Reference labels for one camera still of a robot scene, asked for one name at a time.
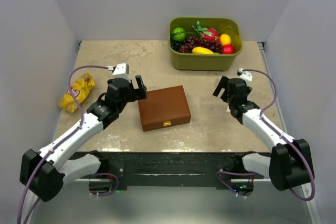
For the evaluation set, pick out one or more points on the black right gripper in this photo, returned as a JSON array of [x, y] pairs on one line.
[[223, 84]]

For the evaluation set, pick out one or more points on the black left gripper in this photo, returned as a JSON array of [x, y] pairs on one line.
[[137, 93]]

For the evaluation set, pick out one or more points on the brown jewelry box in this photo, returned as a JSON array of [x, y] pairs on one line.
[[164, 108]]

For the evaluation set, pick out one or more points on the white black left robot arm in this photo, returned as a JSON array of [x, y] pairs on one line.
[[41, 171]]

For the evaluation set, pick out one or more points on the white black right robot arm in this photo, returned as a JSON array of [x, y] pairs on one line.
[[289, 164]]

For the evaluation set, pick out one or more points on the red toy apple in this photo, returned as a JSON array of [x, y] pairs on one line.
[[228, 49]]

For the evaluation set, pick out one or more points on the yellow toy mango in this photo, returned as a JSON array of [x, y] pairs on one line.
[[202, 51]]

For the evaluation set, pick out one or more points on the yellow orange toy lemon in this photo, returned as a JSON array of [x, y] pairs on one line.
[[225, 39]]

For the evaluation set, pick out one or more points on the pink toy dragon fruit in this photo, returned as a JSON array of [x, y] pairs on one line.
[[207, 34]]

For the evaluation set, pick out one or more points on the purple toy grapes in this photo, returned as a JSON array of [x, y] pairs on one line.
[[187, 45]]

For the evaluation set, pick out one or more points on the yellow potato chips bag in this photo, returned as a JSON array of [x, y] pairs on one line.
[[81, 89]]

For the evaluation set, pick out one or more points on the green plastic fruit bin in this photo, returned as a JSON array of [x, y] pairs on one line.
[[215, 62]]

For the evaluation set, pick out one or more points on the green toy melon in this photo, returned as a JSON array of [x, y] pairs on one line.
[[178, 34]]

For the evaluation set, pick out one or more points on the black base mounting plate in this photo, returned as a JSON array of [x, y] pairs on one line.
[[121, 170]]

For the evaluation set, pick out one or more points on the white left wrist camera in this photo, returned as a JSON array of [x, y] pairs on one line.
[[121, 71]]

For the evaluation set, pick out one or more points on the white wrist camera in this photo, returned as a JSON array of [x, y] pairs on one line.
[[121, 71], [245, 75]]

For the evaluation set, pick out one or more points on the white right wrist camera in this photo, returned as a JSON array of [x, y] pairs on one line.
[[245, 75]]

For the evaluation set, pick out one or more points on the aluminium frame rail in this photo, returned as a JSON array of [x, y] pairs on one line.
[[306, 188]]

